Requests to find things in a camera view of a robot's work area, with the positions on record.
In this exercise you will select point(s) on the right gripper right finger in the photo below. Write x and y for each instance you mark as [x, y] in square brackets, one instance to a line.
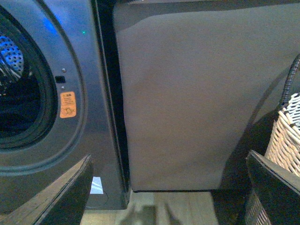
[278, 189]

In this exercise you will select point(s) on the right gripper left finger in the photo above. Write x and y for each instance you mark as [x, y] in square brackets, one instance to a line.
[63, 202]

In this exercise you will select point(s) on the dark grey washing machine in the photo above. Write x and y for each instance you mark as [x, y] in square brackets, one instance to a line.
[48, 47]

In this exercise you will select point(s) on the woven white laundry basket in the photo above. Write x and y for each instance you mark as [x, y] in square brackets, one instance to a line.
[284, 150]

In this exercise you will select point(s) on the orange warning sticker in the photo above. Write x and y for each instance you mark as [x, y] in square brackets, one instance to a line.
[67, 105]

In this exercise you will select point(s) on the black basket handle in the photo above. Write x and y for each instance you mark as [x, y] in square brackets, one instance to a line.
[289, 81]

